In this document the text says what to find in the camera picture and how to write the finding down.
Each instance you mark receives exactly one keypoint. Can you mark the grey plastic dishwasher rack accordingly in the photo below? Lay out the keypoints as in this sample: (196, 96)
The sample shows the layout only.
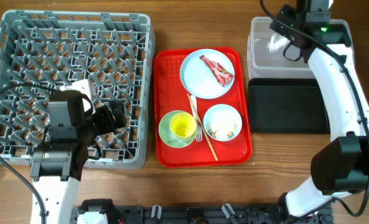
(40, 50)

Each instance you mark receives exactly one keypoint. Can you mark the white napkin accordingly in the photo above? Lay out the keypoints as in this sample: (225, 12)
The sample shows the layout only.
(276, 43)

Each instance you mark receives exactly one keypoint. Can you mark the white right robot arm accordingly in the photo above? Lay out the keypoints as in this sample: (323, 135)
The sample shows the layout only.
(341, 168)

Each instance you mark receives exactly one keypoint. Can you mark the white plastic fork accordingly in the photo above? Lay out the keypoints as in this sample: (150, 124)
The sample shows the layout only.
(199, 135)

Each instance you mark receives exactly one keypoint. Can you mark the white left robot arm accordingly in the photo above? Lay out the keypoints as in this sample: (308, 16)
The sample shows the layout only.
(56, 164)

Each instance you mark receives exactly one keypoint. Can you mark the large light blue plate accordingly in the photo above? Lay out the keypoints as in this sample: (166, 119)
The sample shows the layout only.
(199, 80)

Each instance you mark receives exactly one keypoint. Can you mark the black rectangular tray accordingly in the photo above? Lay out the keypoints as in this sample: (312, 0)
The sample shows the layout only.
(286, 105)

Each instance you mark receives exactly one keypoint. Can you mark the wooden chopstick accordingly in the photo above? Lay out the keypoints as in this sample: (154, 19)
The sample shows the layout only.
(204, 132)

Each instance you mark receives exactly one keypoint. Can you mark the red snack wrapper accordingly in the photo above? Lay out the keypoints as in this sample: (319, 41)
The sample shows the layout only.
(222, 76)

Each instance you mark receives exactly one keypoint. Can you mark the small light blue bowl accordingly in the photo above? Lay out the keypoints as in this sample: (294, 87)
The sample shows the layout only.
(222, 122)

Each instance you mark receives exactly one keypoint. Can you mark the yellow plastic cup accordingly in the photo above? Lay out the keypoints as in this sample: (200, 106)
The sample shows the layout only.
(183, 125)

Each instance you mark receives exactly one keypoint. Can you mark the clear plastic bin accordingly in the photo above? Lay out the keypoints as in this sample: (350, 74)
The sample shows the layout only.
(262, 64)

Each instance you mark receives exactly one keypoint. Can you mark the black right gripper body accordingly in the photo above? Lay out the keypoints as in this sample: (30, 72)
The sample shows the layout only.
(284, 27)

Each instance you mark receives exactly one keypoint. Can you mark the light green bowl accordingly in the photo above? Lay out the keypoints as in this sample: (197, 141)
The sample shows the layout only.
(168, 136)

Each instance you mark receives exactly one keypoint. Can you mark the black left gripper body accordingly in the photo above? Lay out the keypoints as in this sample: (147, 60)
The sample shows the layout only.
(102, 122)

